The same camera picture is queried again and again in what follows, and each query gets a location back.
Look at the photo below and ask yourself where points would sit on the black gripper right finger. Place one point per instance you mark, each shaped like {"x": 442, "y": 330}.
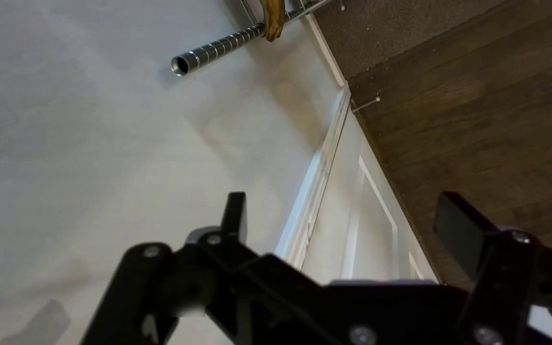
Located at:
{"x": 474, "y": 233}

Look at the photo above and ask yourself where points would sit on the white spring door stop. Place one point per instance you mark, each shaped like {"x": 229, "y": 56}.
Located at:
{"x": 367, "y": 104}

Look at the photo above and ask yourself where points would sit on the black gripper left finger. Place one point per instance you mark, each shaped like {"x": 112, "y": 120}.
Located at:
{"x": 162, "y": 288}

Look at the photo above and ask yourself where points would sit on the white door frame trim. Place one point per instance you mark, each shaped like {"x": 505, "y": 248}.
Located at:
{"x": 317, "y": 185}

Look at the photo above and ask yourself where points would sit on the white panel door with deadbolt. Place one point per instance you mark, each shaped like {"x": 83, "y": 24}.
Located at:
{"x": 365, "y": 231}

